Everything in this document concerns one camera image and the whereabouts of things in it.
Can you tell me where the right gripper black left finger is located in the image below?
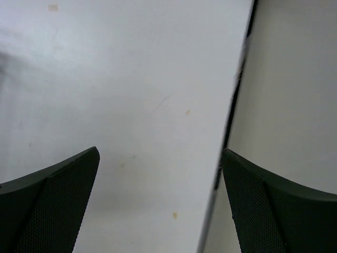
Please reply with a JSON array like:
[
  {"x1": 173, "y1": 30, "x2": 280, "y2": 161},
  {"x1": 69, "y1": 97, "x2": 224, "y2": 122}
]
[{"x1": 1, "y1": 147, "x2": 100, "y2": 252}]

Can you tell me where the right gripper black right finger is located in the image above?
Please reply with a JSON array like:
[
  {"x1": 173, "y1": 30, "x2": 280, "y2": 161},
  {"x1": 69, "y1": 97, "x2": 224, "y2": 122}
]
[{"x1": 221, "y1": 149, "x2": 336, "y2": 252}]

